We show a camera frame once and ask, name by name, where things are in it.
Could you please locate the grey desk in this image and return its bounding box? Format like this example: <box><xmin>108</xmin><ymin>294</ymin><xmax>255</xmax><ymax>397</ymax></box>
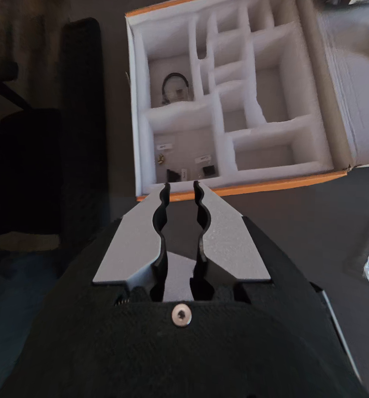
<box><xmin>98</xmin><ymin>0</ymin><xmax>369</xmax><ymax>386</ymax></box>

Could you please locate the white orange kit box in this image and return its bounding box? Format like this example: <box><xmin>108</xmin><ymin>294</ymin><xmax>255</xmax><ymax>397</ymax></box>
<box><xmin>124</xmin><ymin>0</ymin><xmax>369</xmax><ymax>203</ymax></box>

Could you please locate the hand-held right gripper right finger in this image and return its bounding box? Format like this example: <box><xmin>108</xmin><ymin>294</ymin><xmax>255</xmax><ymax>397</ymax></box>
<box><xmin>190</xmin><ymin>180</ymin><xmax>271</xmax><ymax>301</ymax></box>

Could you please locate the tiny bag with black part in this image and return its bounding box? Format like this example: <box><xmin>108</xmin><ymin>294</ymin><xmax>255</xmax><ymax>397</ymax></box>
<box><xmin>165</xmin><ymin>168</ymin><xmax>189</xmax><ymax>184</ymax></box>
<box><xmin>196</xmin><ymin>154</ymin><xmax>218</xmax><ymax>178</ymax></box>

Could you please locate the black cable in clear bag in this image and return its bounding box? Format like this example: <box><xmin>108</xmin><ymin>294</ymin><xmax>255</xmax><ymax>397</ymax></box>
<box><xmin>160</xmin><ymin>72</ymin><xmax>192</xmax><ymax>107</ymax></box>

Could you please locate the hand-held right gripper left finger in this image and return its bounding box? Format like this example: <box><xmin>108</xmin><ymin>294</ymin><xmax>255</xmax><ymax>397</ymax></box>
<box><xmin>92</xmin><ymin>183</ymin><xmax>171</xmax><ymax>302</ymax></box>

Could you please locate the bag of brass nuts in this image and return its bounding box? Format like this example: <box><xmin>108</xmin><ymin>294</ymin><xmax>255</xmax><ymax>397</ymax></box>
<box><xmin>155</xmin><ymin>142</ymin><xmax>174</xmax><ymax>167</ymax></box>

